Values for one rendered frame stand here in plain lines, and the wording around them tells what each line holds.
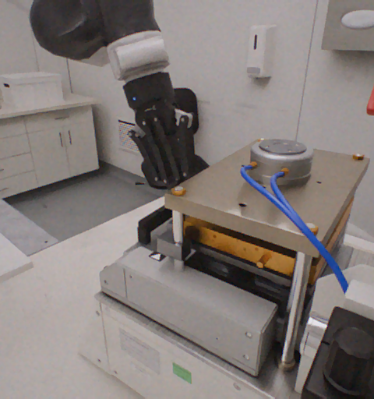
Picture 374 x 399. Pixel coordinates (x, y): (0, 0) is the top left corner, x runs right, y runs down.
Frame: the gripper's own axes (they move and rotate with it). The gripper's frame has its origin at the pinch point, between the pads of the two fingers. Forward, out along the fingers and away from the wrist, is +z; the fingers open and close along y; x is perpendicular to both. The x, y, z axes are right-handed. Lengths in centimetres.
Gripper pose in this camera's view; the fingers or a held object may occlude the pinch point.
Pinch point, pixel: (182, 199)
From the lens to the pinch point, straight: 57.2
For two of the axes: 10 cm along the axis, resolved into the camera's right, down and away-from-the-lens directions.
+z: 2.8, 9.3, 2.4
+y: -7.8, 0.7, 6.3
